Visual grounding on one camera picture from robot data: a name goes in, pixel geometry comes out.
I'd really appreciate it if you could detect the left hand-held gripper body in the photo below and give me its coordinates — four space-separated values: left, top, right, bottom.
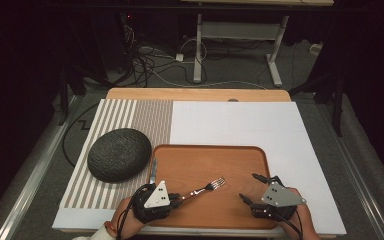
133 180 182 225

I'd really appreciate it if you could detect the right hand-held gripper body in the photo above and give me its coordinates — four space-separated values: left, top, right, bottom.
249 175 308 222

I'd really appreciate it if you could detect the fork with dark handle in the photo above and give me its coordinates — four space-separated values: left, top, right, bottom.
179 176 227 202

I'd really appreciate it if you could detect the knife with dark handle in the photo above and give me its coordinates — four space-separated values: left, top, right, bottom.
149 158 159 185

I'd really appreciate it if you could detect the wooden tray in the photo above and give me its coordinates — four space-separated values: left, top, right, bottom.
142 144 280 231

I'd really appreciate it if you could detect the person's right hand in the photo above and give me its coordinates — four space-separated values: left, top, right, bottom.
279 187 322 240

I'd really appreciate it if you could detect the person's left hand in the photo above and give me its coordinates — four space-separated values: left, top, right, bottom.
110 195 148 240

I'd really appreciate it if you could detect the white board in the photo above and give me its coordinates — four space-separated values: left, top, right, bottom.
51 98 348 236

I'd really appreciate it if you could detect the dark textured round plate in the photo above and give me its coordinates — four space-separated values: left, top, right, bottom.
86 127 153 184

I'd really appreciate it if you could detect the striped woven placemat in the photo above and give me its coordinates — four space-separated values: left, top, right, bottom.
59 98 174 211

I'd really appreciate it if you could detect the wooden table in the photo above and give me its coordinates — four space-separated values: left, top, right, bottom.
105 87 292 103

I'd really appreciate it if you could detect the black metal stand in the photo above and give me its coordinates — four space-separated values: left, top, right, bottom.
288 64 346 138
57 64 88 127

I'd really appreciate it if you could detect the small white box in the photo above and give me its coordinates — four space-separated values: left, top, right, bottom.
309 42 324 57

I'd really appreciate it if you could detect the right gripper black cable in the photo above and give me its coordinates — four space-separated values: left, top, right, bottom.
272 208 305 240

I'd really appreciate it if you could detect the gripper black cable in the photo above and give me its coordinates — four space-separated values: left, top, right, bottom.
115 184 152 240
272 208 305 240

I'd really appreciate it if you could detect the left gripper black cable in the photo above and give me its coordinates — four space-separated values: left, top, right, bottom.
115 184 152 240

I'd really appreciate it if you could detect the red bracelet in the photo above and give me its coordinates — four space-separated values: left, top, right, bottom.
104 220 118 235

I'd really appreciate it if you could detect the aluminium rail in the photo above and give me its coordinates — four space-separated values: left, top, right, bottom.
0 94 79 240
318 103 384 240

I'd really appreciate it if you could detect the black floor cable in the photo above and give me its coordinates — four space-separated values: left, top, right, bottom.
61 102 100 168

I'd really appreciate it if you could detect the tangle of floor cables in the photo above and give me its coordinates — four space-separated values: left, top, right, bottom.
118 13 268 90

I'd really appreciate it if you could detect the white metal desk frame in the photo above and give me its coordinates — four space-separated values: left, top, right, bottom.
192 13 290 88

